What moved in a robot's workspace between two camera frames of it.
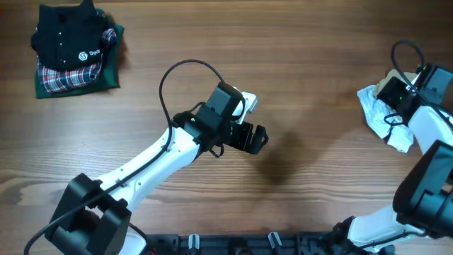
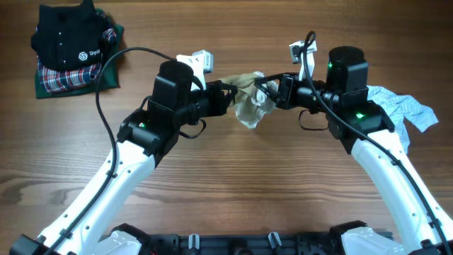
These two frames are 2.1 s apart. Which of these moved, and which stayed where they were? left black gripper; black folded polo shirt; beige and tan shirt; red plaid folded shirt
Moved: left black gripper; beige and tan shirt
Stayed: red plaid folded shirt; black folded polo shirt
